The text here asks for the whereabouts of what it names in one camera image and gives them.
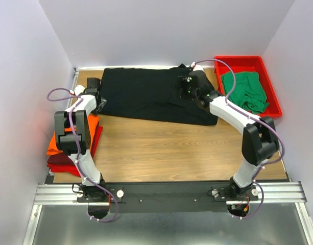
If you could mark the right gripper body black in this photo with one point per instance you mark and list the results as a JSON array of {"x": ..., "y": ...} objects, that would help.
[{"x": 186, "y": 93}]

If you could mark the black t shirt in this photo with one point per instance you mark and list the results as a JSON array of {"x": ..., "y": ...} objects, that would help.
[{"x": 151, "y": 94}]

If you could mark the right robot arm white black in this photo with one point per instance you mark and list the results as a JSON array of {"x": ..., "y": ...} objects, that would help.
[{"x": 259, "y": 142}]

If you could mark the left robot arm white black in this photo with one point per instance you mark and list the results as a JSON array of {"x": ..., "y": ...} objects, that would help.
[{"x": 73, "y": 137}]

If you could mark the orange folded t shirt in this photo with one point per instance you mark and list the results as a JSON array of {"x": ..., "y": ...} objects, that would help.
[{"x": 93, "y": 122}]

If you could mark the green t shirt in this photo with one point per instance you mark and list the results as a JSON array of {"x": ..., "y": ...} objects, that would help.
[{"x": 248, "y": 93}]

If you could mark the red plastic bin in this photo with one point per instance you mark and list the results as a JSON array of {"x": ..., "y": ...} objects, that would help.
[{"x": 227, "y": 66}]

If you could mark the red folded t shirt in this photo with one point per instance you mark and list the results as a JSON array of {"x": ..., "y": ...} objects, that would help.
[{"x": 64, "y": 169}]

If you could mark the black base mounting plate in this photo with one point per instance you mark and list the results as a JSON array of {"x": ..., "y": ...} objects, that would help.
[{"x": 187, "y": 196}]

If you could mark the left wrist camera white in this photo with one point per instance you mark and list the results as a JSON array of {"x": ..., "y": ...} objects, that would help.
[{"x": 77, "y": 90}]

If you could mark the aluminium frame rail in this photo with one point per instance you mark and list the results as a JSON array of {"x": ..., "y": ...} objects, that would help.
[{"x": 272, "y": 192}]

